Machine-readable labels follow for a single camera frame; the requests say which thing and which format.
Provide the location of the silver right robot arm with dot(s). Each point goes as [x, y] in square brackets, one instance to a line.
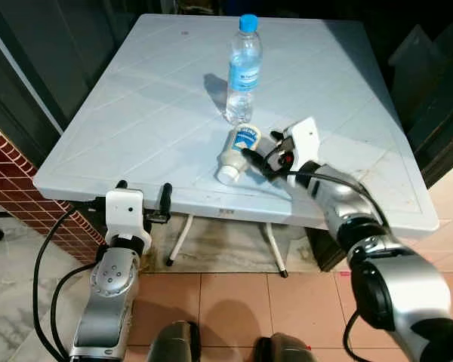
[392, 286]

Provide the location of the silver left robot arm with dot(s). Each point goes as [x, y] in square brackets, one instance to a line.
[109, 302]

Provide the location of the clear water bottle blue cap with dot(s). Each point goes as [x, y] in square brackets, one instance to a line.
[243, 83]

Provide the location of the white plastic folding table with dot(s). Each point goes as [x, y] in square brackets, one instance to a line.
[136, 98]

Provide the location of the grey left robot leg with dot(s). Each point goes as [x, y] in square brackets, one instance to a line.
[174, 343]

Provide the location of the grey robot leg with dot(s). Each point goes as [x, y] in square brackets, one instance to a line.
[287, 348]
[174, 343]

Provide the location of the dark grey door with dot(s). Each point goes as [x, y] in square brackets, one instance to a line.
[30, 60]

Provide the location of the dark wooden cabinet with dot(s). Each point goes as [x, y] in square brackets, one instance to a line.
[438, 90]

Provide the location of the grey right robot leg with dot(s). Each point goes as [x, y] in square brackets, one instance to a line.
[287, 348]

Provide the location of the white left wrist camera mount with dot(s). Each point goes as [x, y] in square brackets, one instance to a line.
[124, 211]

